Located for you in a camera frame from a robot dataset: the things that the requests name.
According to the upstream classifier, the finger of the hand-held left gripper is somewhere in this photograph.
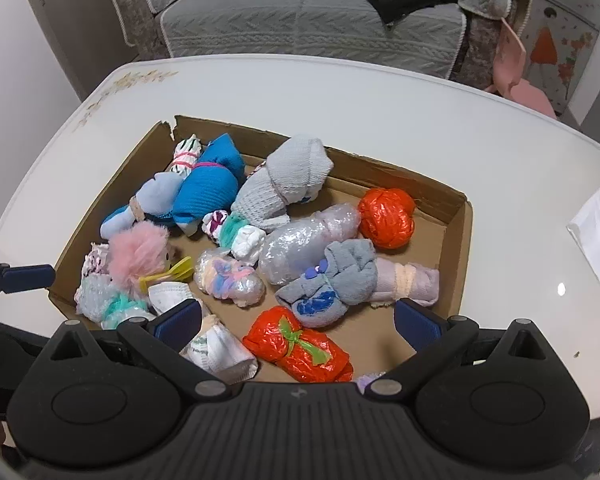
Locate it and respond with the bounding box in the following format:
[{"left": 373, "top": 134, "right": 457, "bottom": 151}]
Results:
[
  {"left": 0, "top": 305, "right": 48, "bottom": 361},
  {"left": 0, "top": 252, "right": 57, "bottom": 302}
]

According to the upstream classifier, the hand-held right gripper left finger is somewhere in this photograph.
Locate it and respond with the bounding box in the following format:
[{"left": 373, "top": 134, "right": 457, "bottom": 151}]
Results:
[{"left": 37, "top": 299, "right": 233, "bottom": 403}]

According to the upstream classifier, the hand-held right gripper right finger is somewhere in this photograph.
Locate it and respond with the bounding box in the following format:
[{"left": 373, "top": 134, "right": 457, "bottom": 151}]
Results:
[{"left": 364, "top": 298, "right": 561, "bottom": 403}]

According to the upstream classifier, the white cloth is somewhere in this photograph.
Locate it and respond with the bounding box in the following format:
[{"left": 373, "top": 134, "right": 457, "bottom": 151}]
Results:
[{"left": 147, "top": 282, "right": 196, "bottom": 316}]

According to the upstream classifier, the lilac sock bundle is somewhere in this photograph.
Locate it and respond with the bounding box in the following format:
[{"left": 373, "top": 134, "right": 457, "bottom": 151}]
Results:
[{"left": 370, "top": 257, "right": 441, "bottom": 308}]

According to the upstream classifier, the yellow ribbon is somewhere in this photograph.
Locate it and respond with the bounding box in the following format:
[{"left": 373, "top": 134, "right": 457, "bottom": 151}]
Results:
[{"left": 140, "top": 256, "right": 193, "bottom": 296}]

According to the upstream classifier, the pastel clear plastic bundle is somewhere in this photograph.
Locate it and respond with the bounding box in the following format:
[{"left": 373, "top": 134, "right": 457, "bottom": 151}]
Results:
[{"left": 194, "top": 250, "right": 266, "bottom": 308}]

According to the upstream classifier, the pink white patterned bundle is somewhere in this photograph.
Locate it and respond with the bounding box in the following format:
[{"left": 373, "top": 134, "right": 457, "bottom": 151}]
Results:
[{"left": 82, "top": 242, "right": 113, "bottom": 278}]

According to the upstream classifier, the bubble wrap teal bundle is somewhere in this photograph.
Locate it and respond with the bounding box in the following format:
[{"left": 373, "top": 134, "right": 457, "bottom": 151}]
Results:
[{"left": 75, "top": 275, "right": 156, "bottom": 331}]

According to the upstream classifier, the pink fluffy toy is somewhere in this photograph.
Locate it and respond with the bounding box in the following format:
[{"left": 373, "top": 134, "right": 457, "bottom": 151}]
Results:
[{"left": 109, "top": 221, "right": 173, "bottom": 286}]

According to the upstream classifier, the grey blue-print sock bundle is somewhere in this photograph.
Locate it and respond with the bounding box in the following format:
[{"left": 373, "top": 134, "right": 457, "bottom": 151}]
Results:
[{"left": 275, "top": 240, "right": 378, "bottom": 328}]

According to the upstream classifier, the white teal purple sock bundle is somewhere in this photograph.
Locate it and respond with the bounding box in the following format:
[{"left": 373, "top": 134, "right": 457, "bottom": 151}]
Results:
[{"left": 202, "top": 210, "right": 266, "bottom": 266}]

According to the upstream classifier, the shallow brown cardboard box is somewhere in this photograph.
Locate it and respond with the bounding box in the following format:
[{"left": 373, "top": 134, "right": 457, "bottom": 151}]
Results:
[{"left": 47, "top": 115, "right": 473, "bottom": 386}]

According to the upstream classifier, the round orange plastic bundle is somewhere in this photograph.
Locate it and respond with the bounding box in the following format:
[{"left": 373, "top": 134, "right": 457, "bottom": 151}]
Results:
[{"left": 357, "top": 187, "right": 417, "bottom": 251}]

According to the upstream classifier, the orange bundle green ribbon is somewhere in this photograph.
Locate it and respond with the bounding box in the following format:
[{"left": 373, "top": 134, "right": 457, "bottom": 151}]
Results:
[{"left": 242, "top": 306, "right": 355, "bottom": 383}]

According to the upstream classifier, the light blue sock bundle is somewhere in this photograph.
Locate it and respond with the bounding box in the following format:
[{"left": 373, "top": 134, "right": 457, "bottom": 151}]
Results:
[{"left": 100, "top": 172, "right": 186, "bottom": 241}]

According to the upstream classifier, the long clear plastic bundle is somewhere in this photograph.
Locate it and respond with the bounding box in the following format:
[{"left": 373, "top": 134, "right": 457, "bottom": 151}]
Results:
[{"left": 257, "top": 204, "right": 361, "bottom": 286}]

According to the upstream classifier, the blue cloth bundle pink band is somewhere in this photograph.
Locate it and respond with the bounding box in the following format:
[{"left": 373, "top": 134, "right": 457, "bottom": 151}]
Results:
[{"left": 172, "top": 134, "right": 246, "bottom": 236}]

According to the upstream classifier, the white patterned sock bundle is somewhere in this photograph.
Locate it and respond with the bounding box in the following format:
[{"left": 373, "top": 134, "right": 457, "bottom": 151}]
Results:
[{"left": 172, "top": 135, "right": 203, "bottom": 181}]

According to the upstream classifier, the grey knit sock bundle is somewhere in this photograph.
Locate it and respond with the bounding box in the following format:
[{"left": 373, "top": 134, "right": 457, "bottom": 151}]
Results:
[{"left": 230, "top": 135, "right": 333, "bottom": 228}]

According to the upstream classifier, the pale purple cloth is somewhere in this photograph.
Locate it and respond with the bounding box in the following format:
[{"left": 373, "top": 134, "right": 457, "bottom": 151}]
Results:
[{"left": 355, "top": 371, "right": 388, "bottom": 393}]

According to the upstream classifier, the white paper sheet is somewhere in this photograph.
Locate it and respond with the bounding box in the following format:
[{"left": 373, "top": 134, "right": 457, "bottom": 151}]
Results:
[{"left": 567, "top": 182, "right": 600, "bottom": 285}]

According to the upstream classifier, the white door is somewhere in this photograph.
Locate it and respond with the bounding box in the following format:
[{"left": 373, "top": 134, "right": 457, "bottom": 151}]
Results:
[{"left": 15, "top": 0, "right": 87, "bottom": 102}]

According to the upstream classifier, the pink plastic chair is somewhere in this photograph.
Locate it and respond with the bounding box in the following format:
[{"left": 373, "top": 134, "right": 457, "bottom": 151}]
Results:
[{"left": 485, "top": 17, "right": 558, "bottom": 120}]

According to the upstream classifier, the grey quilted sofa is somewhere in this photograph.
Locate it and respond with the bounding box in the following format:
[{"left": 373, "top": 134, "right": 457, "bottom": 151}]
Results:
[{"left": 103, "top": 0, "right": 537, "bottom": 81}]

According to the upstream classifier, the white fridge with stickers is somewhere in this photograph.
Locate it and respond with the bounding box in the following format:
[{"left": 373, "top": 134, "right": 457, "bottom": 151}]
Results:
[{"left": 522, "top": 0, "right": 600, "bottom": 113}]

